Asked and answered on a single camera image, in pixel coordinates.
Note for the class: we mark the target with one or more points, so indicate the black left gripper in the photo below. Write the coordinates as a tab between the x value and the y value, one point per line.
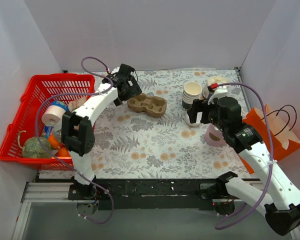
134	88

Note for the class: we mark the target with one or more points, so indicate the pink straw holder cup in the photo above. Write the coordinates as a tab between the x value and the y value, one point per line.
214	137

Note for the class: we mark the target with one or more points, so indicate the orange paper bag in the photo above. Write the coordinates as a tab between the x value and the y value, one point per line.
285	142

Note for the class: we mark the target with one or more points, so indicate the floral table mat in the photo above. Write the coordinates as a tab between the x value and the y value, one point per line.
130	145

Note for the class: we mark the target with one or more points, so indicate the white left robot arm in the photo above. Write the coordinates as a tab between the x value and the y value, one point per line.
77	132

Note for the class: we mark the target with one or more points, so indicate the beige patterned cup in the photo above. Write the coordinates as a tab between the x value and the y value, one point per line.
75	104

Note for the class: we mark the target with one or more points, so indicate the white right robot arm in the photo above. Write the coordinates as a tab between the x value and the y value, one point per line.
279	202

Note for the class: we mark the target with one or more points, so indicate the red plastic basket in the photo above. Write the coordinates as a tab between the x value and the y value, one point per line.
44	101

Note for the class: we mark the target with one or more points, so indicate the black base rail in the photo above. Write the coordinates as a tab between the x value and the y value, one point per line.
123	194

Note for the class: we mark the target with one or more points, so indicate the white tape roll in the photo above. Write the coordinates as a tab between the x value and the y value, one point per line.
52	115

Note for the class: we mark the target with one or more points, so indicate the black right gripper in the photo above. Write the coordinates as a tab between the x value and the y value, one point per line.
197	111

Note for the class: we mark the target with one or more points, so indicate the brown cardboard cup carrier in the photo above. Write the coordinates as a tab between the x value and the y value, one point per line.
153	106

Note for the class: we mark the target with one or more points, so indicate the stack of paper cups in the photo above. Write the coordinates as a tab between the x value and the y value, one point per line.
191	91

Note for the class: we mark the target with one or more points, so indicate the wrapped toilet paper roll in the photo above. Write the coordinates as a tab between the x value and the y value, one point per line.
214	79

